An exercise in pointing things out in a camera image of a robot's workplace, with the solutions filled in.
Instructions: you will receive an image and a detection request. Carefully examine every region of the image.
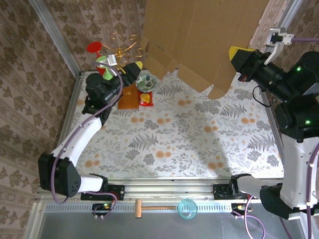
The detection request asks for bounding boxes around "brown cardboard paper box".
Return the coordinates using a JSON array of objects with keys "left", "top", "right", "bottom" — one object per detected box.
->
[{"left": 141, "top": 0, "right": 269, "bottom": 100}]

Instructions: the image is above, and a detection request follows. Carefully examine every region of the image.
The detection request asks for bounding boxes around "leaf pattern bowl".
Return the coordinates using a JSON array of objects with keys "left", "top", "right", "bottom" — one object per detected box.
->
[{"left": 136, "top": 74, "right": 157, "bottom": 92}]

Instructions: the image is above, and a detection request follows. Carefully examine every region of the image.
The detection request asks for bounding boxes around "orange-brown wooden board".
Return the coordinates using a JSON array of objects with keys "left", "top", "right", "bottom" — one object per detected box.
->
[{"left": 118, "top": 86, "right": 140, "bottom": 111}]

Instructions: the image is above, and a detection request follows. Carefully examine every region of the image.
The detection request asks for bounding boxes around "red snack packet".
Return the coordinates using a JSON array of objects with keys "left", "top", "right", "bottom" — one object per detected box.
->
[{"left": 138, "top": 91, "right": 154, "bottom": 107}]

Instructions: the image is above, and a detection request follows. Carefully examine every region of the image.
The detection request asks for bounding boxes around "green plastic goblet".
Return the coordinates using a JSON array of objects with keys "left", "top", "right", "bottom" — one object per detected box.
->
[{"left": 95, "top": 56, "right": 118, "bottom": 81}]

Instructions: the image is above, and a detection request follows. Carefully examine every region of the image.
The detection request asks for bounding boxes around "red plastic goblet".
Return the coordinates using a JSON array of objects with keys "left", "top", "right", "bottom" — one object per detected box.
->
[{"left": 86, "top": 41, "right": 107, "bottom": 77}]

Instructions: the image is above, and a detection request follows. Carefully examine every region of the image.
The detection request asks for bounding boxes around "floral tablecloth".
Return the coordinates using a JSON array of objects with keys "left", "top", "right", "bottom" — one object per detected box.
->
[{"left": 56, "top": 69, "right": 285, "bottom": 179}]

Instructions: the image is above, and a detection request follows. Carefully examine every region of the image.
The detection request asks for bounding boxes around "small black controller board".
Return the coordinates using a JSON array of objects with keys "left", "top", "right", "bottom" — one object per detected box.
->
[
  {"left": 92, "top": 202, "right": 116, "bottom": 213},
  {"left": 231, "top": 202, "right": 251, "bottom": 213}
]

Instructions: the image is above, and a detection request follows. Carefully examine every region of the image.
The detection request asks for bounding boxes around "wooden mallet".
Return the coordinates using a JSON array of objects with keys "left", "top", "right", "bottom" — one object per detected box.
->
[{"left": 134, "top": 199, "right": 177, "bottom": 219}]

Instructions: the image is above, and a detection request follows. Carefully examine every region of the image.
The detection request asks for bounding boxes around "clear blue glass cup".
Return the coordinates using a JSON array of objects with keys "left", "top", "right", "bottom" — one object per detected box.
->
[{"left": 177, "top": 198, "right": 198, "bottom": 221}]

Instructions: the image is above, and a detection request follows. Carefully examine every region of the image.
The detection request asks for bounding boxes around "grey metal shelf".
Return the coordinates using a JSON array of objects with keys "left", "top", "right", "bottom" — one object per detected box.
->
[{"left": 32, "top": 211, "right": 309, "bottom": 239}]

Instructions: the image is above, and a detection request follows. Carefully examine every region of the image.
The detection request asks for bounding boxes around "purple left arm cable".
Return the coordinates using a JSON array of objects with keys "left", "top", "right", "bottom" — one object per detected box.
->
[{"left": 51, "top": 62, "right": 124, "bottom": 220}]

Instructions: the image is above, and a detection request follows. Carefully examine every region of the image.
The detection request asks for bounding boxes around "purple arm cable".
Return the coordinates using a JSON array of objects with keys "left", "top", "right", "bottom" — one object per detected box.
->
[
  {"left": 233, "top": 36, "right": 319, "bottom": 239},
  {"left": 51, "top": 62, "right": 124, "bottom": 220}
]

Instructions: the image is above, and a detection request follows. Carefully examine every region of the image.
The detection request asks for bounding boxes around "gold wire goblet stand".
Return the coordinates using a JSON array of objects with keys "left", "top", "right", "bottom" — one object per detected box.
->
[{"left": 111, "top": 32, "right": 146, "bottom": 73}]

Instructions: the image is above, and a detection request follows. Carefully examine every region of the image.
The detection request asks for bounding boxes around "thin black cable loop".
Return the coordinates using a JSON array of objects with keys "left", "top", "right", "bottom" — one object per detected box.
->
[{"left": 252, "top": 85, "right": 274, "bottom": 108}]

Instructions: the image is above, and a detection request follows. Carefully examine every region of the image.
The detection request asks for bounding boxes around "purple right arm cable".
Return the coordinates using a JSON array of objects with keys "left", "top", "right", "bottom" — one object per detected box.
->
[{"left": 233, "top": 36, "right": 319, "bottom": 239}]

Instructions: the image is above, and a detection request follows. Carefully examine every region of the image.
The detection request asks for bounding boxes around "aluminium frame post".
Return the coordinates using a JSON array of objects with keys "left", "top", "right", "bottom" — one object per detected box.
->
[
  {"left": 263, "top": 0, "right": 304, "bottom": 54},
  {"left": 27, "top": 0, "right": 82, "bottom": 78}
]

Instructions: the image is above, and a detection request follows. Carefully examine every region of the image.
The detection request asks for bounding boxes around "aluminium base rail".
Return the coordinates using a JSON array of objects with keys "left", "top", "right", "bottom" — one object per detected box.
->
[{"left": 34, "top": 177, "right": 250, "bottom": 201}]

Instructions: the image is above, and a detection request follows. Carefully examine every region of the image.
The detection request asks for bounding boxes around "grey slotted cable duct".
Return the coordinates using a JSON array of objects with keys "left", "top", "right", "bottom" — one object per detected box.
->
[{"left": 43, "top": 202, "right": 234, "bottom": 213}]

